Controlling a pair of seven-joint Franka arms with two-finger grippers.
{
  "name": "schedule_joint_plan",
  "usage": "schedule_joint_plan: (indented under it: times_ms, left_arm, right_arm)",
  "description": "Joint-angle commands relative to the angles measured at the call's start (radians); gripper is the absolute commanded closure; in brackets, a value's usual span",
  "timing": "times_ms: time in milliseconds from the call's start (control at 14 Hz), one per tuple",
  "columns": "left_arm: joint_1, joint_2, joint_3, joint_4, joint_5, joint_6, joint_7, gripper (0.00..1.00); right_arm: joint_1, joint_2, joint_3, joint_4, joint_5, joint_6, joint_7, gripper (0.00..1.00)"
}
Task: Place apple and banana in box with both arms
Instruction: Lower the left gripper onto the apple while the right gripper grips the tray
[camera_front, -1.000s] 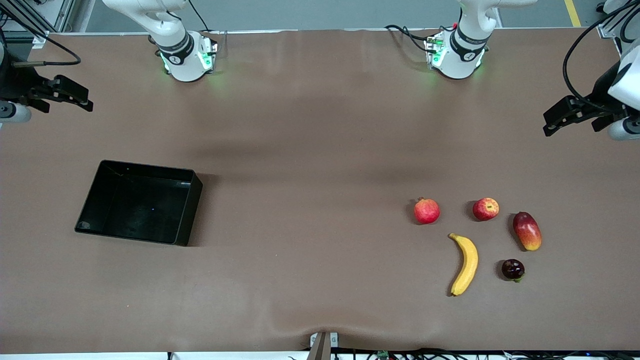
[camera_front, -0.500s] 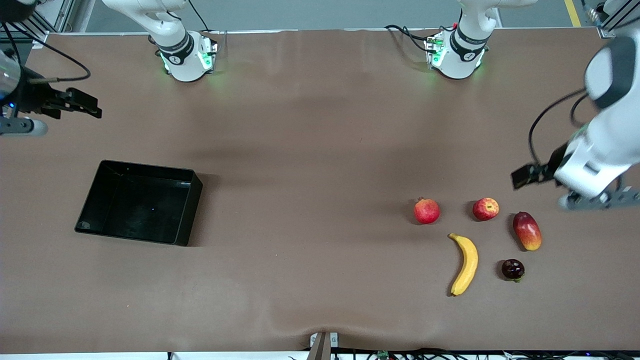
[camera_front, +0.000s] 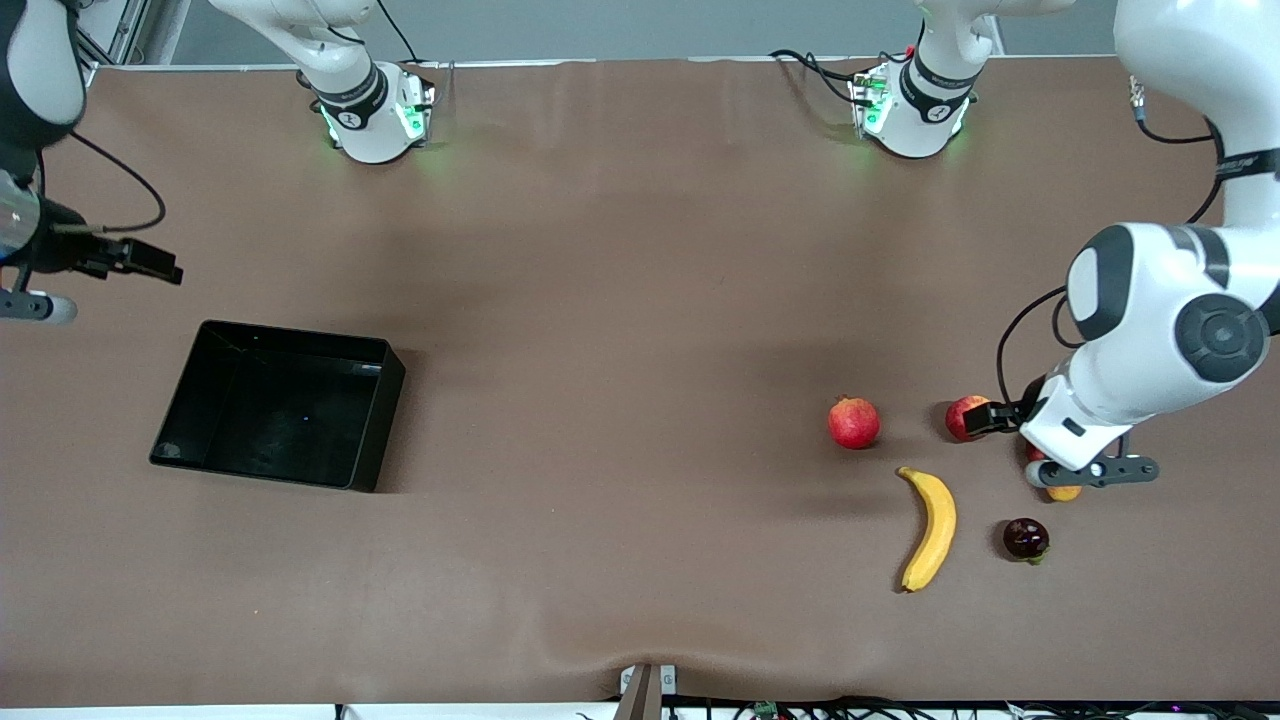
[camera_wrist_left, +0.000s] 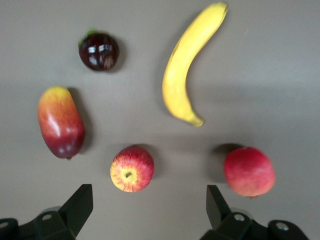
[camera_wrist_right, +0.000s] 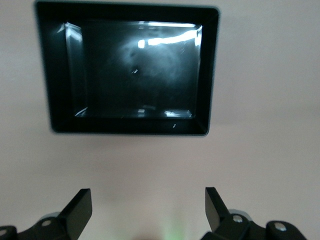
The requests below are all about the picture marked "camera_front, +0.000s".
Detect red pomegranate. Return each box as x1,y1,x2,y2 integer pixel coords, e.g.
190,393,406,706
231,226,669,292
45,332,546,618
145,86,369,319
827,395,882,450

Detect brown table mat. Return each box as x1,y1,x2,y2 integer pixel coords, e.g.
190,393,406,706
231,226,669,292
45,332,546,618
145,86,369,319
0,55,1280,706

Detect yellow banana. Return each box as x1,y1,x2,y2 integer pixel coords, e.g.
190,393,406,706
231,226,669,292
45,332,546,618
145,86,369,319
896,466,958,594

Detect black plastic box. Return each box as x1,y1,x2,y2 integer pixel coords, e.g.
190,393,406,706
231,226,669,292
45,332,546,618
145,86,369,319
150,320,407,493

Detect aluminium frame post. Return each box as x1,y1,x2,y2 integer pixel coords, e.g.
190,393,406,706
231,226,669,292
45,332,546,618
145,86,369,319
75,0,191,69

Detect black right base cable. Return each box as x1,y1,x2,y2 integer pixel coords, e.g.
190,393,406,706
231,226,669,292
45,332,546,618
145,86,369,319
375,0,456,71

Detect black left base cables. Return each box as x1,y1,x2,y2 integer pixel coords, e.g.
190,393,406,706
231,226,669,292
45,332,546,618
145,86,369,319
768,48,916,106

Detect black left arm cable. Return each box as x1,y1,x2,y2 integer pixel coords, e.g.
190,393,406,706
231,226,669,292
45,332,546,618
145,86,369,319
997,75,1226,401

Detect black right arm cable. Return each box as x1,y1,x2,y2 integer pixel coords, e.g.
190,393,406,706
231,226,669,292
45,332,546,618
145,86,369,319
35,130,167,236

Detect metal table edge bracket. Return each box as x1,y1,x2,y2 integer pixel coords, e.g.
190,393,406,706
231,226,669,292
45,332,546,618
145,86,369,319
615,663,678,720

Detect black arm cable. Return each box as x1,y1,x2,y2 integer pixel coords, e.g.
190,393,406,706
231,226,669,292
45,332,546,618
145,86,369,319
35,130,167,236
997,75,1226,401

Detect red yellow apple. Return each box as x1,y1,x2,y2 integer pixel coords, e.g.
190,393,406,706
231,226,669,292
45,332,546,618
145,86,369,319
946,396,993,443

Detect red yellow mango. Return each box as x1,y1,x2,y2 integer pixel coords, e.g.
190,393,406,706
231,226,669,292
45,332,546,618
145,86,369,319
1027,445,1084,502

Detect dark purple mangosteen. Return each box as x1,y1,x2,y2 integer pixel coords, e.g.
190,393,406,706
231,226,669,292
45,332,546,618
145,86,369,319
1003,517,1051,566

